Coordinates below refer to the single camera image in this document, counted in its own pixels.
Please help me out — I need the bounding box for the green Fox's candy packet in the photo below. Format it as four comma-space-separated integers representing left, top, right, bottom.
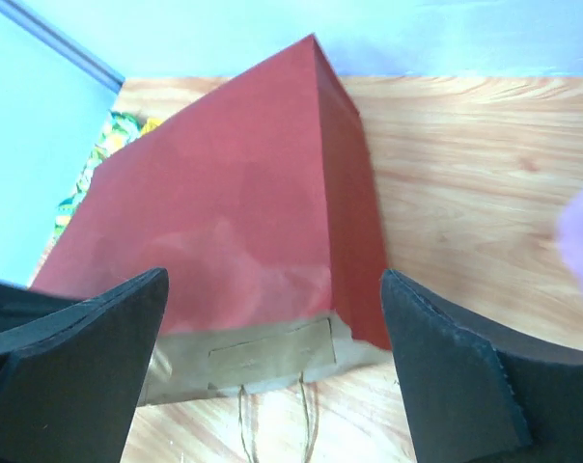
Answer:
92, 111, 163, 160

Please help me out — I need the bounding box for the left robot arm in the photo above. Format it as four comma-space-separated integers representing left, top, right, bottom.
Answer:
0, 282, 79, 333

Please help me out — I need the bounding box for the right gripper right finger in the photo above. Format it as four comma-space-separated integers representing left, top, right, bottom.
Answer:
381, 270, 583, 463

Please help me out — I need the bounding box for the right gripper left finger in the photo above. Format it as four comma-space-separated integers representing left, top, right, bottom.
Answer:
0, 268, 169, 462

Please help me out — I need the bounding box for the red brown paper bag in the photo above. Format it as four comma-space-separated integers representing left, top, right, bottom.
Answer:
33, 36, 391, 405

